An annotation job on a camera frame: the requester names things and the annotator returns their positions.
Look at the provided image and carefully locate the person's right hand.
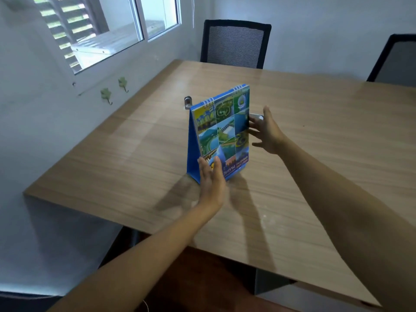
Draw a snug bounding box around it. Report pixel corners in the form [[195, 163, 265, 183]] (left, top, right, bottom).
[[248, 106, 288, 156]]

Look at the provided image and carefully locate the person's left hand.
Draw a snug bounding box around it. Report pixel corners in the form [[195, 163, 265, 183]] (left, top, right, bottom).
[[197, 156, 227, 209]]

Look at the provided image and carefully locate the blue spiral desk calendar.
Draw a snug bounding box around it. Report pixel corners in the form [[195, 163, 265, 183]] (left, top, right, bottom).
[[187, 84, 250, 184]]

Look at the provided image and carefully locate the person's right forearm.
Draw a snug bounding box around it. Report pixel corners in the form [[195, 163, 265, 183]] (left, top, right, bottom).
[[276, 137, 416, 312]]

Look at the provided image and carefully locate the person's left forearm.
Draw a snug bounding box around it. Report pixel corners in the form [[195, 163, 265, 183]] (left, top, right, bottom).
[[48, 201, 222, 312]]

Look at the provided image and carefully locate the black mesh office chair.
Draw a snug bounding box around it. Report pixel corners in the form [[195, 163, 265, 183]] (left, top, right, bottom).
[[200, 19, 272, 70], [367, 34, 416, 88]]

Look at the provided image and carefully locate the white framed sliding window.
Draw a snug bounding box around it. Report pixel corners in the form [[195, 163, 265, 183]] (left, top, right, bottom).
[[32, 0, 182, 76]]

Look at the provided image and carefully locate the louvred window shutter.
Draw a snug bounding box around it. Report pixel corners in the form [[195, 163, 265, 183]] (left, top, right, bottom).
[[32, 0, 109, 69]]

